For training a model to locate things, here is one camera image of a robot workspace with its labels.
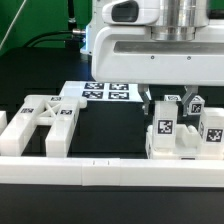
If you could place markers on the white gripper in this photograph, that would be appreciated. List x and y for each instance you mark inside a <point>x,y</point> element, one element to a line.
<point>168,42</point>

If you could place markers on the white chair seat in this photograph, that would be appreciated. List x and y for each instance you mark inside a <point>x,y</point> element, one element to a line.
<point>187,146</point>

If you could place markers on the white tagged cube left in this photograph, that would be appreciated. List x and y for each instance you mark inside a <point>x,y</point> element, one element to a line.
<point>172,98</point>

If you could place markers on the white tagged cube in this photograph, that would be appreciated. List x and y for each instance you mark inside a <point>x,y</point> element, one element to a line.
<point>196,105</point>
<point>172,98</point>

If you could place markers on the white tagged cube right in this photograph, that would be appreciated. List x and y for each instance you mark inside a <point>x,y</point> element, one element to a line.
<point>196,105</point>

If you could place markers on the white U-shaped fence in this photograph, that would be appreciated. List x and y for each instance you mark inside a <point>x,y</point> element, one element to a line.
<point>108,171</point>

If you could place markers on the black vertical pole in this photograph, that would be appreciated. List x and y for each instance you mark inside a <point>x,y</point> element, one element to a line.
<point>71,12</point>

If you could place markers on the white marker base plate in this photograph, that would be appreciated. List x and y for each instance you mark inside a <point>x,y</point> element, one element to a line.
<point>98,91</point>

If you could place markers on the white chair back frame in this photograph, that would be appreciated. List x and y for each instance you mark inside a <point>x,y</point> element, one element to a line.
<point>60,113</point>

